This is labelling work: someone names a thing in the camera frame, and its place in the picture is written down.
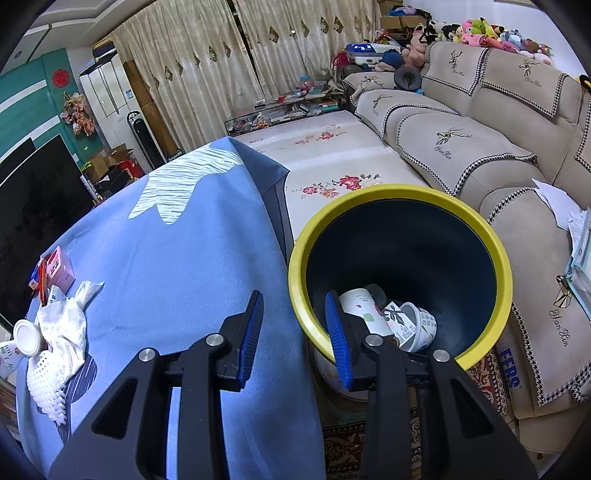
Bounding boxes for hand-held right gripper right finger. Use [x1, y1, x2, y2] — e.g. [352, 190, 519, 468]
[324, 291, 539, 480]

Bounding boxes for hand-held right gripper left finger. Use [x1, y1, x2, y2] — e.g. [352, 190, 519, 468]
[48, 291, 265, 480]

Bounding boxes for white paper cup apple print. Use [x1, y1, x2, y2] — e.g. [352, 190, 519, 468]
[339, 287, 393, 340]

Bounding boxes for yellow rimmed black trash bin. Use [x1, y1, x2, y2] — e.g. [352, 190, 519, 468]
[288, 184, 513, 371]

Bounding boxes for white tissue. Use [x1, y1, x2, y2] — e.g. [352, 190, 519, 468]
[37, 279, 105, 366]

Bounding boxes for pink carton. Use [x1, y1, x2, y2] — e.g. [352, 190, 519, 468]
[45, 246, 75, 295]

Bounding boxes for red snack packet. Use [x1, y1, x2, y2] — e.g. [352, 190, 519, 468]
[36, 258, 49, 306]

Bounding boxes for green white plastic bottle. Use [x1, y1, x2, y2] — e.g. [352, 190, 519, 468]
[0, 320, 43, 380]

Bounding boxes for white bucket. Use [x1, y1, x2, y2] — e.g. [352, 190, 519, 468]
[308, 344, 370, 409]

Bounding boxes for flattened cardboard box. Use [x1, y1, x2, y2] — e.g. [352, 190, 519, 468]
[496, 340, 523, 394]

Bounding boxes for white foam fruit net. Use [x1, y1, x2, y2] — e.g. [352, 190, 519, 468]
[27, 350, 71, 424]

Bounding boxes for open cardboard boxes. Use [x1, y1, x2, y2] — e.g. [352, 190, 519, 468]
[83, 144, 149, 195]

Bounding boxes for low cluttered glass table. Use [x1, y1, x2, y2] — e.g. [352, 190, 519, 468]
[225, 88, 347, 134]

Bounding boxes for black television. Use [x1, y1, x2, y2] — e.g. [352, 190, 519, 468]
[0, 134, 95, 324]

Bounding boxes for blue transparent document folder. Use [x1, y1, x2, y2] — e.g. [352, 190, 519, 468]
[562, 222, 591, 320]

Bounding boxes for loose white papers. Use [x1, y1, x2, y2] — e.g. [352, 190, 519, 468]
[534, 180, 591, 241]

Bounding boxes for beige patterned curtain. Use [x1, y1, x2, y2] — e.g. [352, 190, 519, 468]
[233, 0, 384, 104]
[111, 0, 259, 153]

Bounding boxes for beige sofa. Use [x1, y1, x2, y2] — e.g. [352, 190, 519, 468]
[342, 41, 591, 430]

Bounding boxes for dark round cushion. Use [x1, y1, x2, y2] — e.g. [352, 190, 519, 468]
[394, 65, 424, 92]

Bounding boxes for artificial flower decoration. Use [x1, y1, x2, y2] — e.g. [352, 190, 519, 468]
[60, 92, 97, 137]

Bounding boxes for blue star print bag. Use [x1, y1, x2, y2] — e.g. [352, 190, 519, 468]
[346, 41, 402, 66]

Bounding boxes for pink plush doll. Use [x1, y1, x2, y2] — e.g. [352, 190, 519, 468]
[401, 30, 428, 68]

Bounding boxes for stacked cardboard boxes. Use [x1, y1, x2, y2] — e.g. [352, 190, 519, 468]
[376, 0, 430, 42]

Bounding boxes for row of plush toys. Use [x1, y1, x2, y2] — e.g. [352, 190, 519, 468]
[411, 17, 555, 61]

